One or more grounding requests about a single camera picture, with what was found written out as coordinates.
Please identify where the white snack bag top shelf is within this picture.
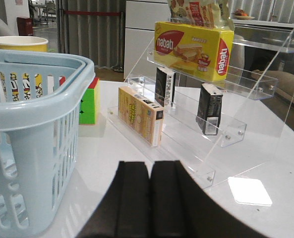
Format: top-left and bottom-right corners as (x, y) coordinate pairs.
(168, 0), (235, 30)

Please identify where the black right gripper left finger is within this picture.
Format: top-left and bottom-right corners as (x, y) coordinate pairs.
(77, 161), (149, 238)

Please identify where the beige corn snack box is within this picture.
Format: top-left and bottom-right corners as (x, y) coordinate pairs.
(118, 86), (164, 146)

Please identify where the colourful rubik cube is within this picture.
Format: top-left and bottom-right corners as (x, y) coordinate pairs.
(79, 77), (100, 125)

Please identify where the black tissue pack front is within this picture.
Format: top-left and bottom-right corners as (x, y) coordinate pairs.
(196, 83), (223, 135)

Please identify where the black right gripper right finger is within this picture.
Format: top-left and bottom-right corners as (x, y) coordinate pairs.
(150, 161), (263, 238)

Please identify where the light blue plastic basket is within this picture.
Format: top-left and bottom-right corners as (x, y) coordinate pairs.
(0, 50), (95, 238)

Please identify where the white cabinet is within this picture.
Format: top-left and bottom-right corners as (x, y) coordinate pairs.
(124, 0), (171, 78)

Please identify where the plate of fruit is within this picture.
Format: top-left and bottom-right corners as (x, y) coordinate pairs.
(232, 9), (255, 20)

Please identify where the black tissue pack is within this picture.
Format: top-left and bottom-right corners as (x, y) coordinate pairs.
(155, 66), (176, 107)
(196, 83), (223, 135)

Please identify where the clear acrylic right display shelf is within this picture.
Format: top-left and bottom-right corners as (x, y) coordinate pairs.
(108, 24), (294, 188)

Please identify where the yellow nabati wafer box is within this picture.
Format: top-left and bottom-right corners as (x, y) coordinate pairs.
(154, 21), (234, 82)

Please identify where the yellow popcorn paper cup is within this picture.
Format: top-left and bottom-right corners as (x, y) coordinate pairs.
(0, 36), (48, 102)

